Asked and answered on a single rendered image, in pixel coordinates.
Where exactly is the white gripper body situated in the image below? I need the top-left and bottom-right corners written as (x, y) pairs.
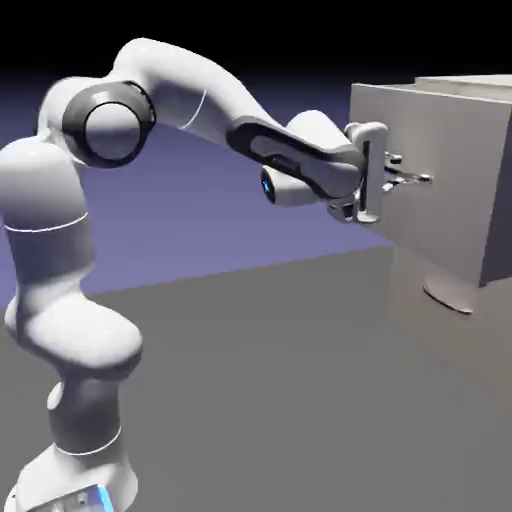
top-left (354, 121), bottom-right (390, 224)

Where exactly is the silver metal drawer handle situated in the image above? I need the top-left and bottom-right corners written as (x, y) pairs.
top-left (384, 165), bottom-right (434, 186)

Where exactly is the pale grey drawer front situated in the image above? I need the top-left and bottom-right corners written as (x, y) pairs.
top-left (349, 81), bottom-right (512, 288)
top-left (384, 234), bottom-right (512, 417)

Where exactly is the pale grey cabinet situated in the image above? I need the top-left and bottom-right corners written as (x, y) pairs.
top-left (349, 73), bottom-right (512, 417)

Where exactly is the pale curved drawer handle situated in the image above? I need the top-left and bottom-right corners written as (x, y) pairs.
top-left (422, 275), bottom-right (476, 316)

